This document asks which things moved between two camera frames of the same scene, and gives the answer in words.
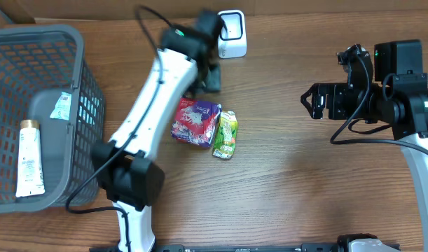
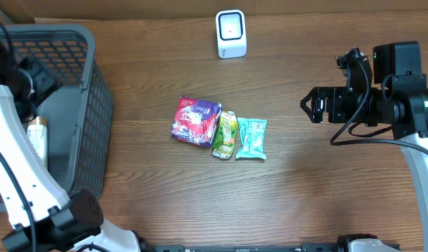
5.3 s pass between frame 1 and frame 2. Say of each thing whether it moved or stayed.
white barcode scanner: stayed
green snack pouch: stayed
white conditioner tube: moved
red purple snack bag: stayed
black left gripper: moved
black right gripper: stayed
